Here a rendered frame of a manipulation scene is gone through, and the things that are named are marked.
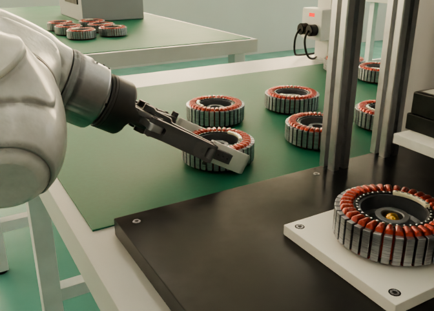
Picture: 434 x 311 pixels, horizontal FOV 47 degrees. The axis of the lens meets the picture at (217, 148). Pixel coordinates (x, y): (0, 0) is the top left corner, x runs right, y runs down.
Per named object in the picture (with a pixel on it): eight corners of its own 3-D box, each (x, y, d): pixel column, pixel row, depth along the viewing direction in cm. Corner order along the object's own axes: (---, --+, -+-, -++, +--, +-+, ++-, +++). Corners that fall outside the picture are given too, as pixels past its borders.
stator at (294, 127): (287, 151, 81) (288, 129, 79) (282, 128, 91) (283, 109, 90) (356, 152, 80) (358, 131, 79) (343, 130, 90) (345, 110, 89)
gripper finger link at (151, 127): (137, 105, 68) (128, 105, 63) (171, 122, 68) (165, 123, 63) (130, 121, 68) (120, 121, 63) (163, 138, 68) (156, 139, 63)
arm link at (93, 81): (65, 42, 66) (105, 61, 69) (37, 105, 66) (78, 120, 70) (81, 53, 58) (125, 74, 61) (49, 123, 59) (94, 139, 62)
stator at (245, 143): (201, 180, 70) (200, 155, 69) (170, 153, 80) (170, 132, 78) (267, 165, 75) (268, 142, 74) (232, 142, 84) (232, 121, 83)
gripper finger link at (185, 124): (172, 134, 78) (170, 133, 79) (206, 149, 82) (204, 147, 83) (179, 117, 78) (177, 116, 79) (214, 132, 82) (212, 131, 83)
